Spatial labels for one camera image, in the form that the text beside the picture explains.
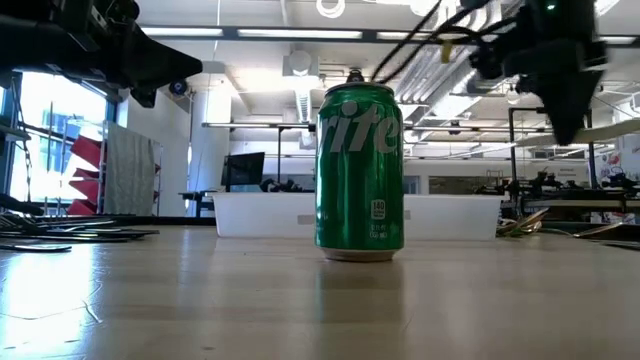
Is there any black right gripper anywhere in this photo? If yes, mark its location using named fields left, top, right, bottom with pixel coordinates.
left=504, top=0, right=609, bottom=147

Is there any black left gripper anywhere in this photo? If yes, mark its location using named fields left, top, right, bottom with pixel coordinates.
left=0, top=0, right=204, bottom=109

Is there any clear plastic organizer tray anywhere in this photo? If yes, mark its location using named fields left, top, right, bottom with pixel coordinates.
left=212, top=192, right=507, bottom=241

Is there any green Sprite can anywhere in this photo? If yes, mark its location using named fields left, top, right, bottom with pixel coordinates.
left=314, top=81, right=405, bottom=263

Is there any long ceiling light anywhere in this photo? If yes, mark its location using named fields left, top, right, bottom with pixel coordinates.
left=377, top=31, right=441, bottom=41
left=141, top=27, right=224, bottom=37
left=237, top=28, right=364, bottom=40

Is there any background workbench with arms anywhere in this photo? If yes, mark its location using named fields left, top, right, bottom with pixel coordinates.
left=474, top=169, right=640, bottom=224

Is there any grey hanging cloth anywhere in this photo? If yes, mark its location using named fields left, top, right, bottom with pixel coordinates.
left=103, top=121, right=163, bottom=217

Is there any red storage bin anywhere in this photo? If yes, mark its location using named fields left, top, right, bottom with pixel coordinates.
left=68, top=168, right=101, bottom=201
left=69, top=134, right=106, bottom=169
left=67, top=198, right=99, bottom=216

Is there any black background monitor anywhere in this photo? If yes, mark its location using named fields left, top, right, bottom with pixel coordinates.
left=221, top=151, right=266, bottom=193

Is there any dark background table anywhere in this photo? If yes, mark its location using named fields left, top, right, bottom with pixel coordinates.
left=179, top=190, right=217, bottom=219

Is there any white round ceiling fixture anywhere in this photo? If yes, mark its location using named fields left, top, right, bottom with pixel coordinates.
left=287, top=49, right=314, bottom=77

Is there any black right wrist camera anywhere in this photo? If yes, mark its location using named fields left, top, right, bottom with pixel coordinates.
left=469, top=42, right=507, bottom=81

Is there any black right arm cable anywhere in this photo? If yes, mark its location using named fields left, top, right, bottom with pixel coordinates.
left=369, top=0, right=521, bottom=84

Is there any silver ceiling duct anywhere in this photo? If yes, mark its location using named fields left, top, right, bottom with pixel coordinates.
left=394, top=44, right=481, bottom=126

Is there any black aluminium table frame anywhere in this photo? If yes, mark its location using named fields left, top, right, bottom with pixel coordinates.
left=0, top=192, right=640, bottom=251

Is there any white hanging ring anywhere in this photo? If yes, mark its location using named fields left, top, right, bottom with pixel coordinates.
left=315, top=0, right=347, bottom=20

